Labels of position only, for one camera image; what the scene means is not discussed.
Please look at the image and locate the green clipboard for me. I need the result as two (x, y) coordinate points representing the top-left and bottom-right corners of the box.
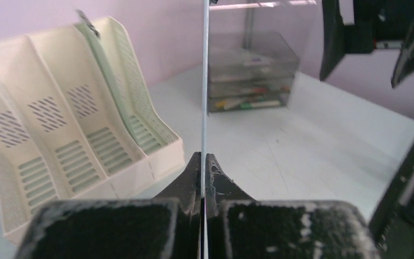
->
(75, 9), (160, 155)

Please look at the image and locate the white file organizer rack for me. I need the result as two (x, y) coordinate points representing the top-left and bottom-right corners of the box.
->
(0, 23), (185, 244)

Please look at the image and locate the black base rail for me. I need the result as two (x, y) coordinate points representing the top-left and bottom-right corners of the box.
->
(369, 143), (414, 258)

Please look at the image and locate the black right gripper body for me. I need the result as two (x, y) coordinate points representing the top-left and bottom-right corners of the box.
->
(344, 1), (414, 54)

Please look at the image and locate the blue clipboard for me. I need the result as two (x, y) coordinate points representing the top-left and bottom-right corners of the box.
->
(200, 0), (211, 199)

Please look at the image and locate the transparent grey drawer box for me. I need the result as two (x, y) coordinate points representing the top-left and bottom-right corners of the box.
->
(208, 31), (299, 113)

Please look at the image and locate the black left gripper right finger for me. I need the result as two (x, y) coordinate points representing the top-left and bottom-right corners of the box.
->
(205, 154), (380, 258)

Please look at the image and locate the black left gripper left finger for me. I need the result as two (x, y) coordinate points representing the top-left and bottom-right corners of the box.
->
(15, 152), (201, 258)

